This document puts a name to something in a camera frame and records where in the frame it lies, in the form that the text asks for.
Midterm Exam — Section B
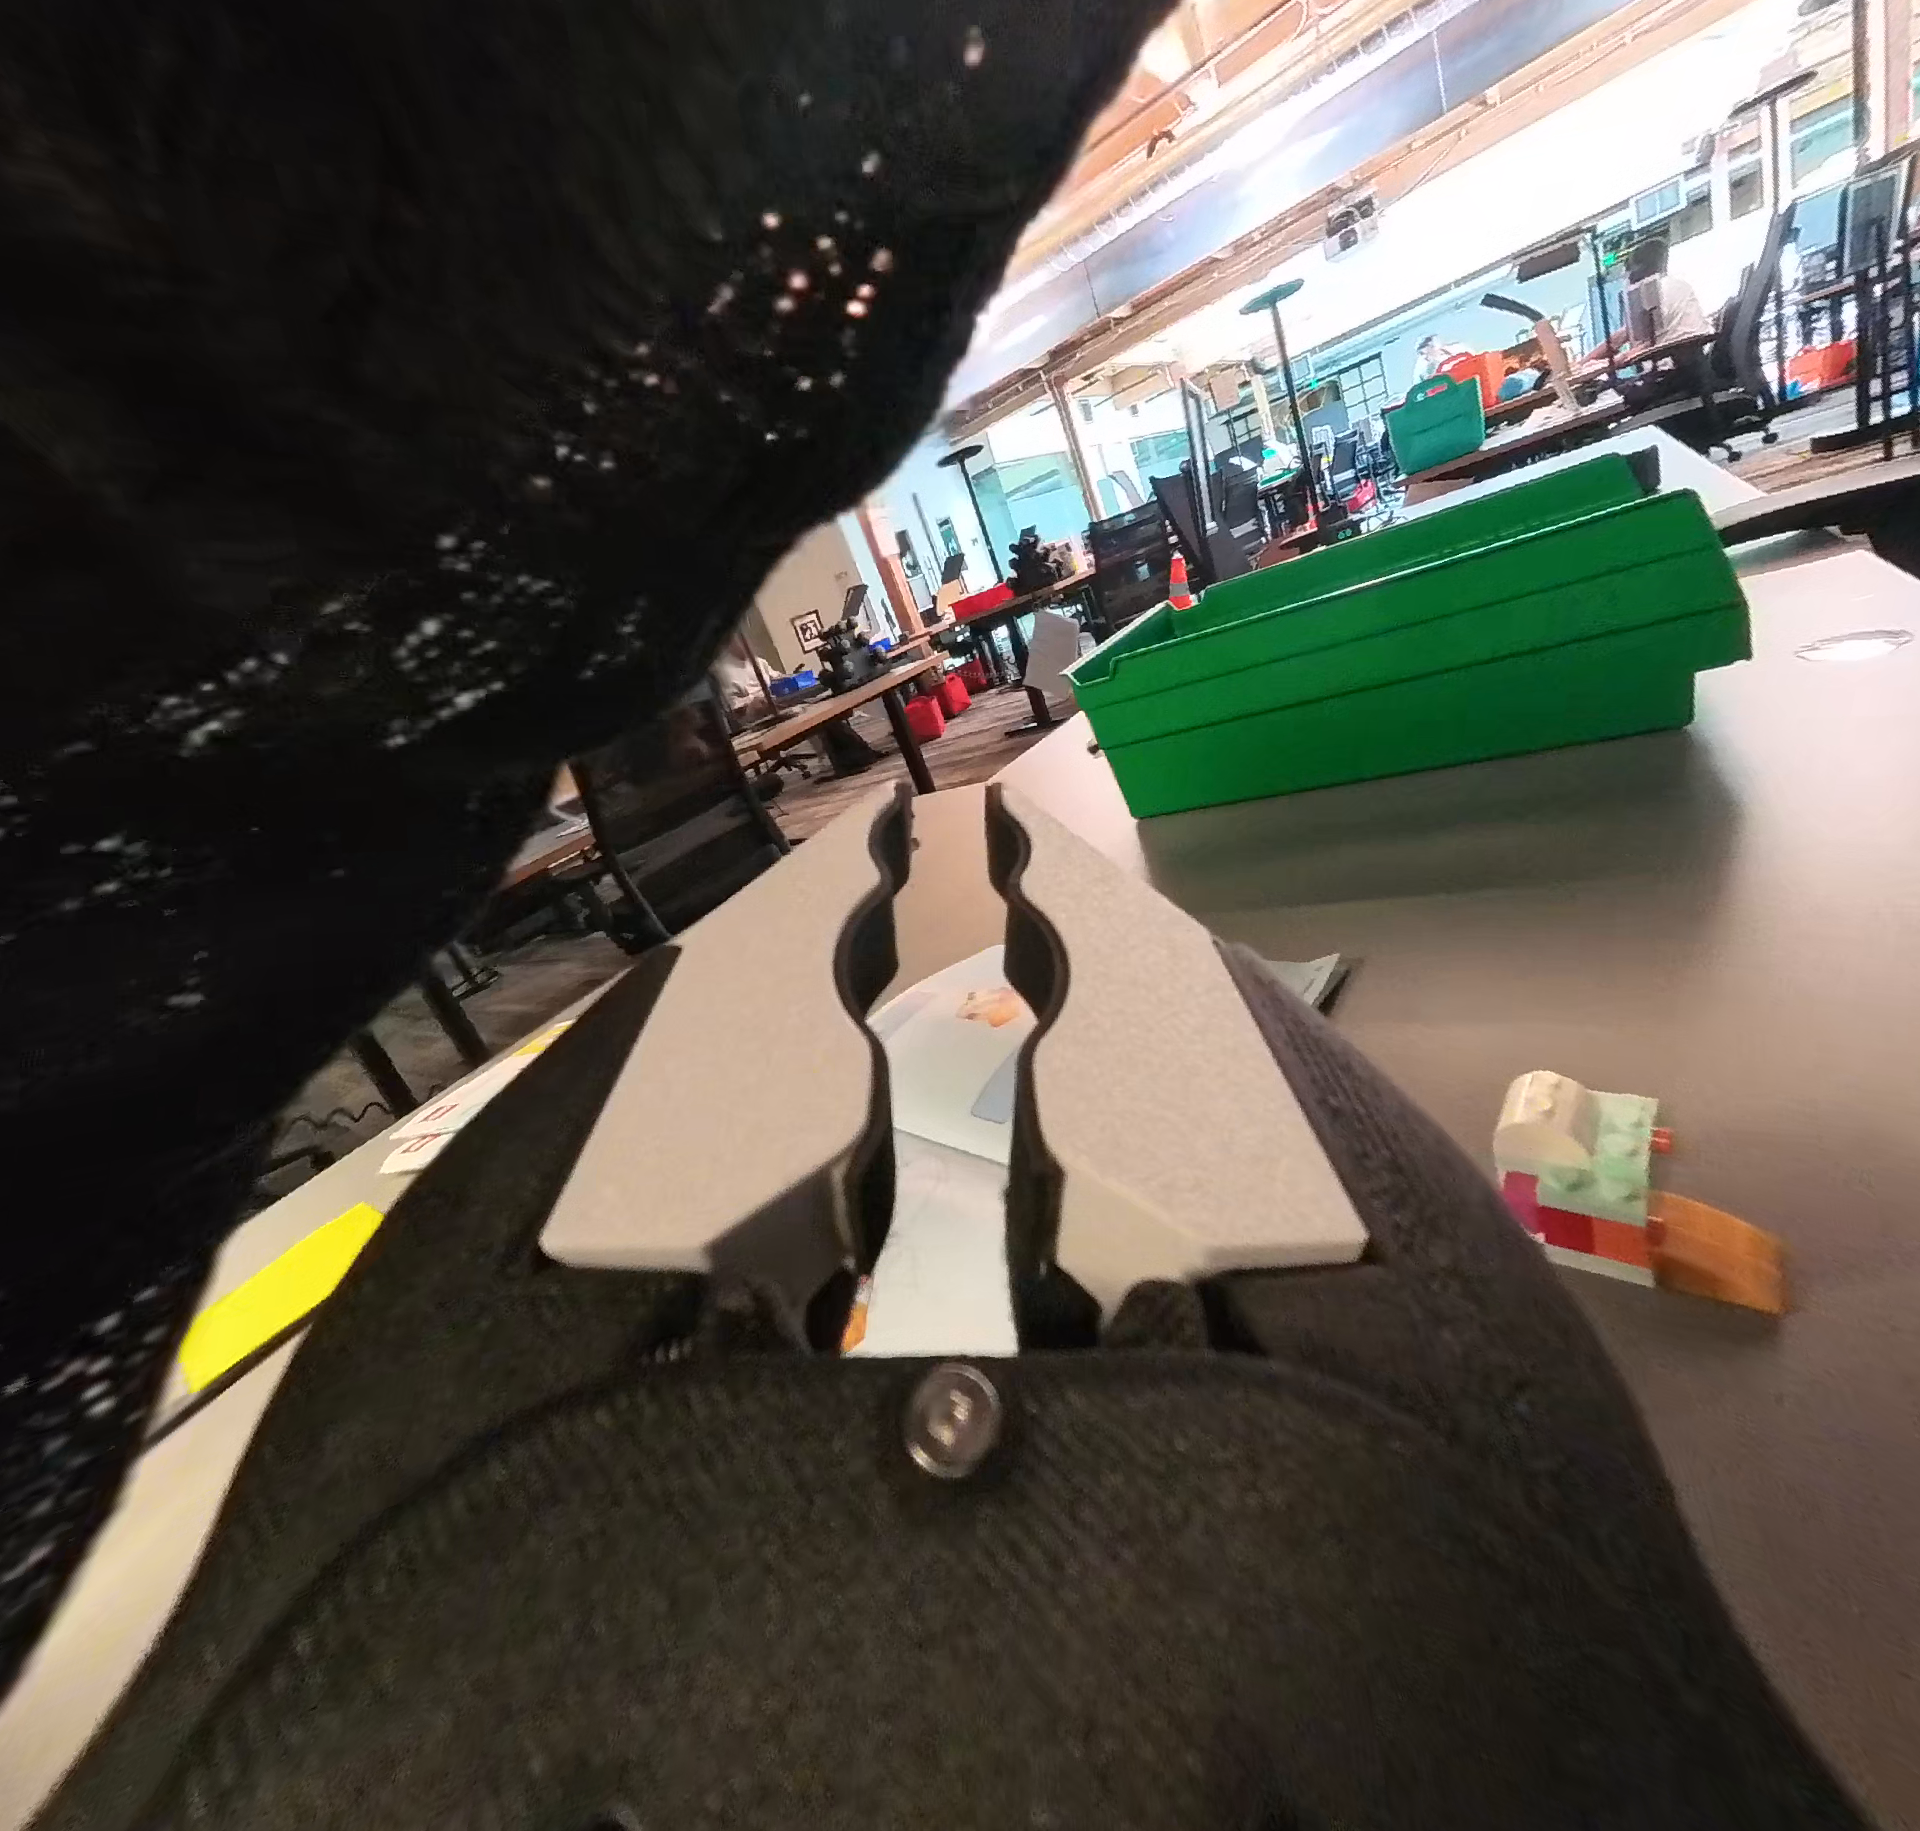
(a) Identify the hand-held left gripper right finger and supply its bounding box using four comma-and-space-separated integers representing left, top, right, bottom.
981, 785, 1368, 1322

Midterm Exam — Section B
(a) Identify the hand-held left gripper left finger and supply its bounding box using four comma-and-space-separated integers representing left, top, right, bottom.
537, 785, 914, 1330

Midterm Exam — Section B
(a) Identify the green plastic bin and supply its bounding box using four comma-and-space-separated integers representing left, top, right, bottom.
1065, 451, 1754, 819

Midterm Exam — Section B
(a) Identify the open instruction booklet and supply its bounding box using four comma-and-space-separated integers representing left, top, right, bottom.
847, 945, 1352, 1359

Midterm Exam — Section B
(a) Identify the black mesh office chair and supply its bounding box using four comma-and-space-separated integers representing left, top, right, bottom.
562, 691, 789, 955

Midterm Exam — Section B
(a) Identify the closed instruction booklet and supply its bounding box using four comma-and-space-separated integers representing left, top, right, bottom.
374, 1096, 483, 1178

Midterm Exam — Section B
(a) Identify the wooden office desk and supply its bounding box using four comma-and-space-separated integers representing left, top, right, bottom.
734, 655, 949, 798

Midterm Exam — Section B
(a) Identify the partly built toy brick model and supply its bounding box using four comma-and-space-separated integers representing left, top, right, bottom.
1495, 1069, 1788, 1318

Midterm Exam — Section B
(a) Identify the yellow sticky note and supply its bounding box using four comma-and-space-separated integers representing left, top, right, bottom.
177, 1200, 390, 1398

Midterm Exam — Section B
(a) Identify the black floor lamp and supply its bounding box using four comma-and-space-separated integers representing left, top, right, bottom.
1237, 278, 1329, 542
937, 443, 1006, 588

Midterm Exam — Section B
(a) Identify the person's black clothing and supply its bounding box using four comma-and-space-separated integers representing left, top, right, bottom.
0, 0, 1239, 1684

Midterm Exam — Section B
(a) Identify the green fabric tote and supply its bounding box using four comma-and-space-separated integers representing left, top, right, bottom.
1379, 376, 1489, 477

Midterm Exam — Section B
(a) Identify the black high-back office chair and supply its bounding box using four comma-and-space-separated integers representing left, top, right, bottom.
1709, 203, 1801, 461

